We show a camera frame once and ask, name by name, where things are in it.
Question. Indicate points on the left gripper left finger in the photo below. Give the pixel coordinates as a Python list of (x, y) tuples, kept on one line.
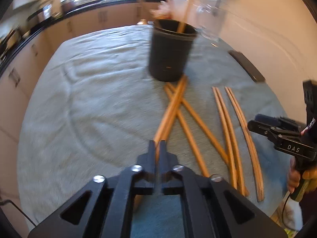
[(104, 206)]

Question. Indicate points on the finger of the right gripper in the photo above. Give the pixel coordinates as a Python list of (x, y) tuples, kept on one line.
[(283, 140), (280, 122)]

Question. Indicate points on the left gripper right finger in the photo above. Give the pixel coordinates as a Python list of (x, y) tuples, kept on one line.
[(211, 207)]

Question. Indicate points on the wooden chopstick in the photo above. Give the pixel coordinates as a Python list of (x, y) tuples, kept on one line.
[(258, 176), (229, 150), (173, 112), (253, 152), (238, 164), (213, 140), (182, 23)]

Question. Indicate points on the lower kitchen cabinets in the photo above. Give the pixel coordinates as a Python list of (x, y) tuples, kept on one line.
[(28, 59)]

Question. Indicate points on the right hand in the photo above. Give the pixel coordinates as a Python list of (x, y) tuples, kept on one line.
[(294, 176)]

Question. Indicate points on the black smartphone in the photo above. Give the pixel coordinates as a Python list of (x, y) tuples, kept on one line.
[(246, 64)]

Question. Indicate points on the blue-grey towel table cover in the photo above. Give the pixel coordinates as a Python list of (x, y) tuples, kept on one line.
[(96, 107)]

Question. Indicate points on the clear glass beer mug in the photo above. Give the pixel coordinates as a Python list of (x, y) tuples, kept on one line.
[(209, 19)]

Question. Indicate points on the dark utensil holder cup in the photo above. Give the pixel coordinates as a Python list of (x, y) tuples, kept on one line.
[(169, 50)]

